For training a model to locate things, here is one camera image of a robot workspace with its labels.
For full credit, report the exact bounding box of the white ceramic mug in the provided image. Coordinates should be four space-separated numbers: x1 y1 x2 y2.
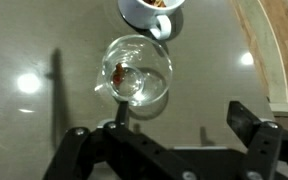
117 0 187 41

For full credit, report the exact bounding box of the small trail mix portion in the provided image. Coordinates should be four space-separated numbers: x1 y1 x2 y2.
113 62 126 86

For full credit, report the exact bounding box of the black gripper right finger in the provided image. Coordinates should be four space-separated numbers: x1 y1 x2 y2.
226 100 288 180

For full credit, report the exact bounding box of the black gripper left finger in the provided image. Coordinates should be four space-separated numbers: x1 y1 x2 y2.
42 100 198 180

